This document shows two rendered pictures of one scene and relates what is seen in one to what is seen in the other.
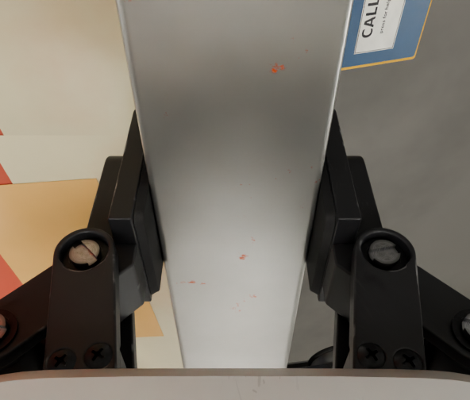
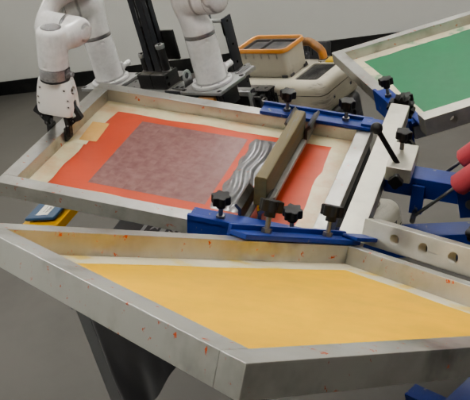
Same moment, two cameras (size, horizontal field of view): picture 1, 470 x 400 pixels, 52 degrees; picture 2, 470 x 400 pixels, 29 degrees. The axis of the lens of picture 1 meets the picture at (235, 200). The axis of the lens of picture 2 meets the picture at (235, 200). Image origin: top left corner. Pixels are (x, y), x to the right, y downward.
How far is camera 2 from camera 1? 2.32 m
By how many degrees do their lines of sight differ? 17
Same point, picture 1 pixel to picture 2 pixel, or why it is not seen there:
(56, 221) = (88, 136)
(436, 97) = (33, 298)
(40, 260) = (96, 133)
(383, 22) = (47, 208)
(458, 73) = (11, 310)
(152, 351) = (98, 119)
